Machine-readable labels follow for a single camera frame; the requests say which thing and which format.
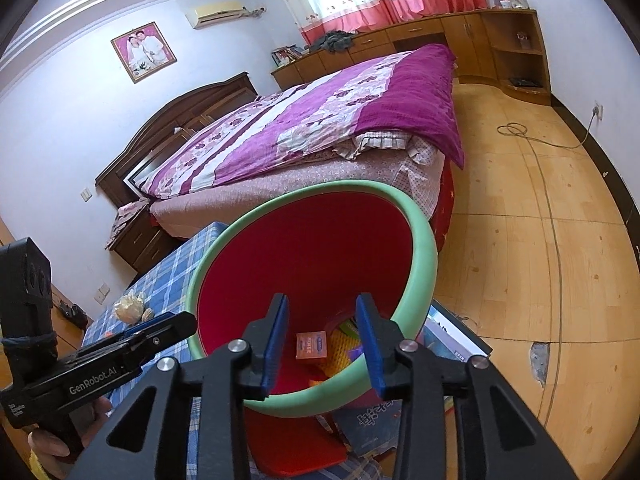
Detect orange cardboard box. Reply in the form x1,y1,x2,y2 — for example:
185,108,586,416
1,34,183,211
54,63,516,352
295,331,331,361

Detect person's left hand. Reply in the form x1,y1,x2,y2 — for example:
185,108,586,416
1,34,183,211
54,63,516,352
27,394,113,467

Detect long wooden cabinet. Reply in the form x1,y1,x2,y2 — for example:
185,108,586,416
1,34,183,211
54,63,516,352
271,7,553,106

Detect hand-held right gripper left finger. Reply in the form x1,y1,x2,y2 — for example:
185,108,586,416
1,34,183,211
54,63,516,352
82,292,291,480

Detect bed with purple quilt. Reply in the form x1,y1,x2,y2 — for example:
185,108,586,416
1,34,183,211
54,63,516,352
131,42,466,200

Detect grey clothes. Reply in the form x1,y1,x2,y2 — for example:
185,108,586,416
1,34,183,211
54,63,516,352
310,30,357,54

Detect brown framed panel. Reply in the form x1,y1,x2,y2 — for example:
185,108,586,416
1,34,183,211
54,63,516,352
124,150,171,196

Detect pink floral clothes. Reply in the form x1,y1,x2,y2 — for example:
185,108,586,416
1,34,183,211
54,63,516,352
111,199,151,241

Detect framed wedding photo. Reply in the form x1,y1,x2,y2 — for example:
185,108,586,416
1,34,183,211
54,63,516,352
110,21,177,84

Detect yellow foam net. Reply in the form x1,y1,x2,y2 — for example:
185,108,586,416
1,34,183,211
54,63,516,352
324,324,368,378

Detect red bin with green rim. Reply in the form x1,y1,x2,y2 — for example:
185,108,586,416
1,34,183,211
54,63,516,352
186,180,439,418

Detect row of books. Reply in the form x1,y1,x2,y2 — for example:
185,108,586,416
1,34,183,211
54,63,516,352
271,45,305,67

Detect blue book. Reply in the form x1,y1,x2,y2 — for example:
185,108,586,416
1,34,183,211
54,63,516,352
332,399,403,457

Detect small black bag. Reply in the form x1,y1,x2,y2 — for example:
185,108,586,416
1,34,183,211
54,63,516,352
59,300,90,332

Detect dark wooden nightstand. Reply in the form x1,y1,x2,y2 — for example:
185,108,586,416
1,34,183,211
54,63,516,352
106,207,183,273

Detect white plastic bag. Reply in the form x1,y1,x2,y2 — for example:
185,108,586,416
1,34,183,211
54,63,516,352
113,289,147,324

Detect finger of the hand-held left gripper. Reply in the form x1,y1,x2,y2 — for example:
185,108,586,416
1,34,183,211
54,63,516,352
107,311,199,361
122,312,176,337

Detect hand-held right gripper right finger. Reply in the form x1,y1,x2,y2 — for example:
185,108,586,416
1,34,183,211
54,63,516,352
354,292,557,480

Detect blue plaid blanket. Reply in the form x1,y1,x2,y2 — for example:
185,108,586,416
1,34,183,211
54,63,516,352
80,221,401,480

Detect wall air conditioner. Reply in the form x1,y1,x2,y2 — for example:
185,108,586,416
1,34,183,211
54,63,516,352
185,4,248,30

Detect red flat lid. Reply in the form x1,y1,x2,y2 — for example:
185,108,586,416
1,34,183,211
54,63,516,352
244,407,349,478

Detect dark wooden headboard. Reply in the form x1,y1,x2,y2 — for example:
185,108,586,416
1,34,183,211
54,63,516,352
95,71,258,211

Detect bed with pink sheet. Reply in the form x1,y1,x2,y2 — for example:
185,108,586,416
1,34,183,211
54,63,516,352
149,147,453,256

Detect ruffled pink pillow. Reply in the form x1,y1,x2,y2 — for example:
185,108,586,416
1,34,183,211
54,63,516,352
332,130,441,165

